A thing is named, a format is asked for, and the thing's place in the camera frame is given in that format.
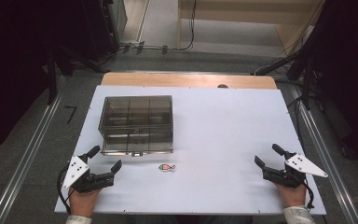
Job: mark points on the small dark knob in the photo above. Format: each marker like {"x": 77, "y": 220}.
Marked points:
{"x": 222, "y": 86}

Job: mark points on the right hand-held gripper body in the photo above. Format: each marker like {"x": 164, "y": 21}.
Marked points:
{"x": 287, "y": 175}

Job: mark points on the person's right hand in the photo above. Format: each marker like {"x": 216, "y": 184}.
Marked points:
{"x": 292, "y": 195}

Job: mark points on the person's left hand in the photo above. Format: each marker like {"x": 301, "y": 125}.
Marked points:
{"x": 82, "y": 202}

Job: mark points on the small colourful fish figure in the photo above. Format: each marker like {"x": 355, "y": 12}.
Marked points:
{"x": 167, "y": 167}

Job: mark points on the black stand leg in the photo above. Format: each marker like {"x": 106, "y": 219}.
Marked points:
{"x": 52, "y": 77}
{"x": 307, "y": 81}

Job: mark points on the dark curtain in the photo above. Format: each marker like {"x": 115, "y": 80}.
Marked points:
{"x": 345, "y": 71}
{"x": 15, "y": 62}

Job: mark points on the smoky transparent compartment box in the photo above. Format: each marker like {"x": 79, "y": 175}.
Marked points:
{"x": 136, "y": 124}

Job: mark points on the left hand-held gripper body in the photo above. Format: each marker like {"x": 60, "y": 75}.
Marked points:
{"x": 88, "y": 181}

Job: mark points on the metal floor rail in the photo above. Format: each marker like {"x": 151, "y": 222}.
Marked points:
{"x": 326, "y": 158}
{"x": 24, "y": 161}

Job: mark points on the wooden table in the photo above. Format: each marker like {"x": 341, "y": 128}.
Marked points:
{"x": 183, "y": 80}

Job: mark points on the white table board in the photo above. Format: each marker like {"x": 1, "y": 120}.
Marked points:
{"x": 223, "y": 140}

